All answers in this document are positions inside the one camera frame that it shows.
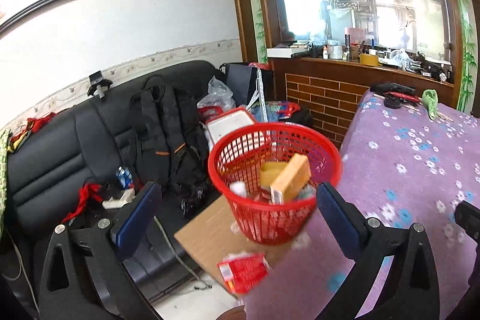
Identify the white plastic bottle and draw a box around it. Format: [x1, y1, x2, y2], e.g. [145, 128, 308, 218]
[229, 181, 248, 198]

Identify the purple floral tablecloth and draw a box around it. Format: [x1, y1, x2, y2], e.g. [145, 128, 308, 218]
[244, 93, 480, 319]

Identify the red plastic mesh basket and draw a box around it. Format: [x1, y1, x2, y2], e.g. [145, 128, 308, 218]
[208, 123, 342, 245]

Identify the red white snack packet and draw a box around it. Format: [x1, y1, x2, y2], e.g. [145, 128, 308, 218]
[217, 252, 270, 296]

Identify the black red pouch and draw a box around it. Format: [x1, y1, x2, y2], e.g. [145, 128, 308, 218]
[369, 82, 421, 109]

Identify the brown cardboard sheet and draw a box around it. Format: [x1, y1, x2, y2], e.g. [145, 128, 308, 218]
[174, 196, 291, 285]

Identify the yellow square container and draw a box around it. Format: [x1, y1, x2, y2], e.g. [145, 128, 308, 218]
[259, 162, 288, 189]

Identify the black backpack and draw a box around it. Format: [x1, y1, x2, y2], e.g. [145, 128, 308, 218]
[128, 76, 210, 216]

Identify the orange medicine box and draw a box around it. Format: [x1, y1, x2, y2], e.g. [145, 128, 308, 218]
[270, 154, 312, 205]

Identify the black leather sofa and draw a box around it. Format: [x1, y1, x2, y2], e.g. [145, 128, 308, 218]
[1, 76, 197, 305]

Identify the dark paper shopping bag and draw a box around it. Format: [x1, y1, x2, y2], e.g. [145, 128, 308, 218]
[219, 62, 275, 106]

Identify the clear plastic bag on sofa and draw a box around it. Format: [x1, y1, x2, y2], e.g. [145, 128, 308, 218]
[197, 76, 236, 112]

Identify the green cloth rag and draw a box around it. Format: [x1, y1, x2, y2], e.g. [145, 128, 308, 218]
[421, 89, 439, 120]

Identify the white red-rimmed storage box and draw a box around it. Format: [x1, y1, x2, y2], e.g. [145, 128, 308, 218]
[206, 107, 256, 145]

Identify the wooden brick-pattern counter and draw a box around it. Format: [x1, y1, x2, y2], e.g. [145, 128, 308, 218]
[269, 58, 459, 147]

